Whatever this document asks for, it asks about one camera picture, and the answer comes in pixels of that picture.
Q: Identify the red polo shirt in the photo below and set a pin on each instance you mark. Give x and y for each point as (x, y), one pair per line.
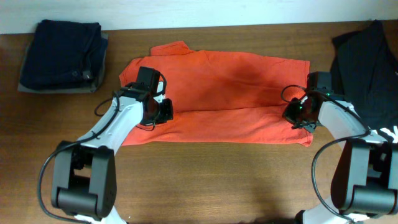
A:
(223, 96)

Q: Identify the folded grey garment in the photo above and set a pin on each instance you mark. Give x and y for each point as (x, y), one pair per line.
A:
(84, 88)

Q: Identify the black printed t-shirt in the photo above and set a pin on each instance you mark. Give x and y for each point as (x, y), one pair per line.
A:
(364, 71)

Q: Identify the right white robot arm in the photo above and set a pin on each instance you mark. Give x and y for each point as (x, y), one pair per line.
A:
(364, 185)

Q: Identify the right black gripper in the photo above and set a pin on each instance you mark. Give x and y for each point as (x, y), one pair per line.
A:
(288, 113)

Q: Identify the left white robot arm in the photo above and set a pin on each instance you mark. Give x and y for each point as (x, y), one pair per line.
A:
(84, 174)

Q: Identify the folded navy blue garment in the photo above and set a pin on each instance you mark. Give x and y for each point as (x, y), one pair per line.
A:
(64, 54)

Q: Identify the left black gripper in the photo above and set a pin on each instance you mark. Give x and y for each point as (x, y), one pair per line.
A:
(167, 113)

